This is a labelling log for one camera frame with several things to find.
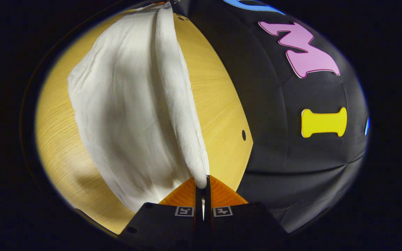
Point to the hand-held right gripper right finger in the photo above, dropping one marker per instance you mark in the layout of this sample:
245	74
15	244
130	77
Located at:
236	226

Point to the black backdrop cloth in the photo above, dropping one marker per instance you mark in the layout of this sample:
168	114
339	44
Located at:
291	157

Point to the white jeans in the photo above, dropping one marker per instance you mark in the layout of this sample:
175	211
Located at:
127	122

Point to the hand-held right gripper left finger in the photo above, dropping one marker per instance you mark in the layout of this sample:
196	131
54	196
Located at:
173	226

